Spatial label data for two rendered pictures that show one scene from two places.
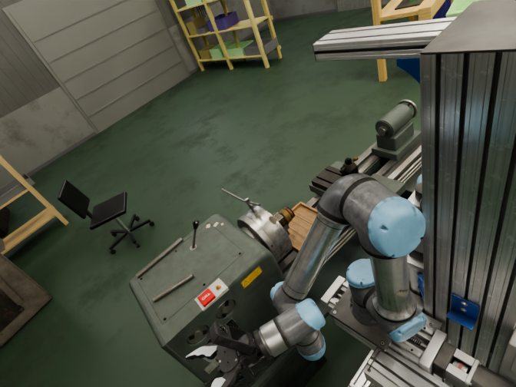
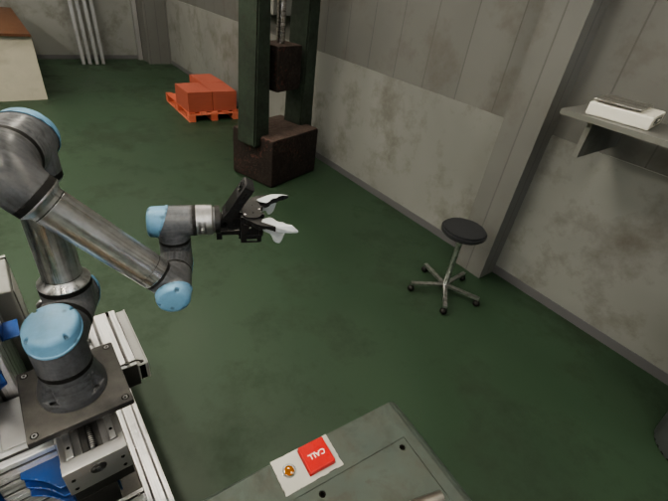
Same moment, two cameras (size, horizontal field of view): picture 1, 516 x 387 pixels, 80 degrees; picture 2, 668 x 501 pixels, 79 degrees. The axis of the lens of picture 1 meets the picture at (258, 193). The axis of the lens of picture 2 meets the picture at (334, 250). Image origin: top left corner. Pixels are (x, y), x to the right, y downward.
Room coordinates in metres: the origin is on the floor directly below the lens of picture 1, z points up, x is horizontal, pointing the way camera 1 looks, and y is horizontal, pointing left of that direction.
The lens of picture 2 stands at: (1.30, 0.25, 2.10)
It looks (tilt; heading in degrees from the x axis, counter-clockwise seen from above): 34 degrees down; 167
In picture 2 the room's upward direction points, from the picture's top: 8 degrees clockwise
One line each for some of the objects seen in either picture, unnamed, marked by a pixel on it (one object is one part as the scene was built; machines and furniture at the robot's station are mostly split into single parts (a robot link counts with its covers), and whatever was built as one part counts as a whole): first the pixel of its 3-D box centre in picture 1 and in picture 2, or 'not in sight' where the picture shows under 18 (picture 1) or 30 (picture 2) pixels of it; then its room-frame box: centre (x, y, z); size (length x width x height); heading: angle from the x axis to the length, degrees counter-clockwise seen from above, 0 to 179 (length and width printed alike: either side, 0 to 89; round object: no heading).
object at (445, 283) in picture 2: not in sight; (450, 259); (-1.17, 1.77, 0.32); 0.60 x 0.57 x 0.63; 105
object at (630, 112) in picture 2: not in sight; (625, 110); (-0.76, 2.26, 1.66); 0.35 x 0.34 x 0.09; 29
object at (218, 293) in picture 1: (213, 296); (306, 469); (0.87, 0.35, 1.23); 0.13 x 0.08 x 0.06; 114
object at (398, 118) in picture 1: (395, 129); not in sight; (1.72, -1.05, 1.01); 0.30 x 0.20 x 0.29; 114
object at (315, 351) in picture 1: (305, 334); (176, 258); (0.43, 0.04, 1.46); 0.11 x 0.08 x 0.11; 8
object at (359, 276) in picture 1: (367, 282); (57, 339); (0.57, -0.21, 1.33); 0.13 x 0.12 x 0.14; 8
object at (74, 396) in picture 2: (369, 299); (69, 374); (0.58, -0.21, 1.21); 0.15 x 0.15 x 0.10
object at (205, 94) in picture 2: not in sight; (201, 95); (-5.69, -0.75, 0.21); 1.18 x 0.82 x 0.43; 29
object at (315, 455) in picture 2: (206, 297); (316, 455); (0.85, 0.37, 1.26); 0.06 x 0.06 x 0.02; 24
